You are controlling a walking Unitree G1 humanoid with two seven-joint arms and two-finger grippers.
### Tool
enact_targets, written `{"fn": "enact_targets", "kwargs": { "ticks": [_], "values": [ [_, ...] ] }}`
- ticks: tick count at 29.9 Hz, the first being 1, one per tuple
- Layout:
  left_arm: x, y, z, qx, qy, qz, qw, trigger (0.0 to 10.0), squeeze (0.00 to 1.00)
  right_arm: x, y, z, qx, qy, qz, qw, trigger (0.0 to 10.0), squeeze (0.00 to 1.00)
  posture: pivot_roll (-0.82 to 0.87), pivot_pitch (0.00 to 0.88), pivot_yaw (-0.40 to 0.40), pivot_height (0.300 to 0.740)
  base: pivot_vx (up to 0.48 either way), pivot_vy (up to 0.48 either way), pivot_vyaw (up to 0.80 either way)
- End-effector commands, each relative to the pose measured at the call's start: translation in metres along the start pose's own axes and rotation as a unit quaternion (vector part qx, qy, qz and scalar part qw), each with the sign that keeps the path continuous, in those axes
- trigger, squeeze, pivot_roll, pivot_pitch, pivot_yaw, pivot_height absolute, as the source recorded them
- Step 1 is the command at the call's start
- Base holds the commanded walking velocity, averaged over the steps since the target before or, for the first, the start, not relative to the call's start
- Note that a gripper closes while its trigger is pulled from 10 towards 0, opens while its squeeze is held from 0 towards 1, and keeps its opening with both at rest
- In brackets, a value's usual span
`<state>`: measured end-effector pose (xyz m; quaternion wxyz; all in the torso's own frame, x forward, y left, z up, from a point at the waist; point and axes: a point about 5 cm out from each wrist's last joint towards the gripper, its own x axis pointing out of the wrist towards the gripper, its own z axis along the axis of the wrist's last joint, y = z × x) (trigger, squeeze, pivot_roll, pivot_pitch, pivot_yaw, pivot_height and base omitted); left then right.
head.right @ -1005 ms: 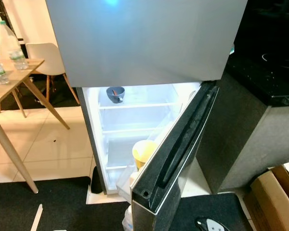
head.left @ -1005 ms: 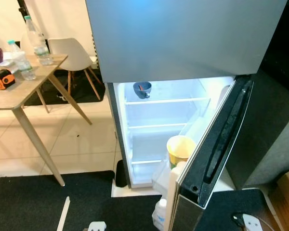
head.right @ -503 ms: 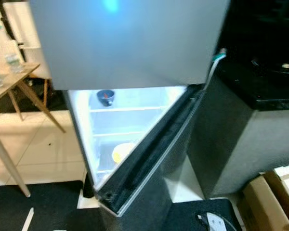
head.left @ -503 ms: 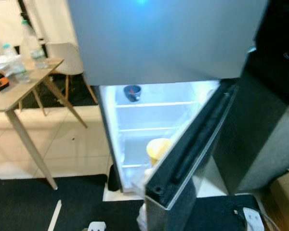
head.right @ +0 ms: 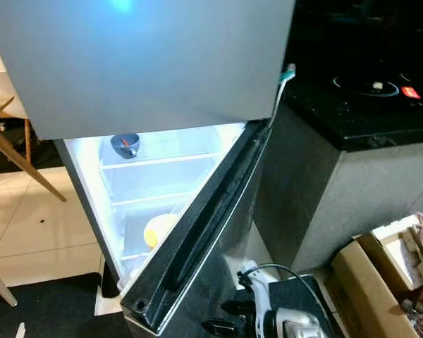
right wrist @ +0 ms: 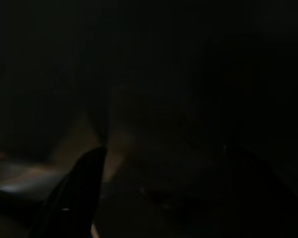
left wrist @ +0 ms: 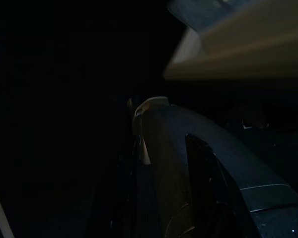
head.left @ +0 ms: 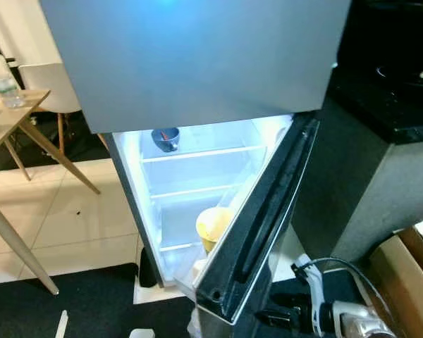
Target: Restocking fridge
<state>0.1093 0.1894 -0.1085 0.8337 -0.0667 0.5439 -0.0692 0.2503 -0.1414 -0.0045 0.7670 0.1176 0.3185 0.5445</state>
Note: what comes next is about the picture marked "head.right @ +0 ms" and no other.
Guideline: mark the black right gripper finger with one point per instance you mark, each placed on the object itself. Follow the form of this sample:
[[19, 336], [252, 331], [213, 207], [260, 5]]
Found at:
[[225, 309], [220, 328]]

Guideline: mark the grey fridge door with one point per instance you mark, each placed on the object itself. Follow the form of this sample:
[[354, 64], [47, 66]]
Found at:
[[204, 225]]

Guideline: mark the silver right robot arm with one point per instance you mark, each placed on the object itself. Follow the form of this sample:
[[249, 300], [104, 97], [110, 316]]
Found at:
[[299, 325]]

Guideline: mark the black oval fridge foot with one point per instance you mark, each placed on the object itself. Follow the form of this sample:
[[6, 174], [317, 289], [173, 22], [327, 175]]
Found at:
[[109, 278]]

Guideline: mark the glass fridge shelf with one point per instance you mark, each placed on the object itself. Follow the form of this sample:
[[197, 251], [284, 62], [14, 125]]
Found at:
[[155, 160], [155, 199]]

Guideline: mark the dark grey fridge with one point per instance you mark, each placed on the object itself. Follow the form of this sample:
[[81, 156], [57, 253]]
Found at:
[[141, 70]]

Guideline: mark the brown cardboard box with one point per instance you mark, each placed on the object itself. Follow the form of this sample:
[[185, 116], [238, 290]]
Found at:
[[366, 282]]

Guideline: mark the grey counter black top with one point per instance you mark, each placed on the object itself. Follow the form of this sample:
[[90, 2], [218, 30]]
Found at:
[[324, 190]]

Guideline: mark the dark carpet mat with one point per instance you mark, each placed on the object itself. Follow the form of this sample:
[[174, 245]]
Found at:
[[56, 317]]

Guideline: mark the dark blue cup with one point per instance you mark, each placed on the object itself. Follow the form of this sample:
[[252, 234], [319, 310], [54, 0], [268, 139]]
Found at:
[[125, 146]]

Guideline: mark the light wooden table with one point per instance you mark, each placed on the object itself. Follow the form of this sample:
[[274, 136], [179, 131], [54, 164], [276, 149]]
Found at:
[[28, 164]]

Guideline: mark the teal white brush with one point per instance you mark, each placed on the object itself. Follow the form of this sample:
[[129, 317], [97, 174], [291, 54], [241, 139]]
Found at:
[[287, 74]]

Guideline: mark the black induction cooktop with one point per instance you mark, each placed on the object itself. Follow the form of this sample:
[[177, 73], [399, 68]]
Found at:
[[374, 88]]

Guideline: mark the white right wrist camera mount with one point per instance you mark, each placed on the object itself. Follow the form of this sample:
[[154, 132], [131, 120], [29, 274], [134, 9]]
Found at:
[[257, 296]]

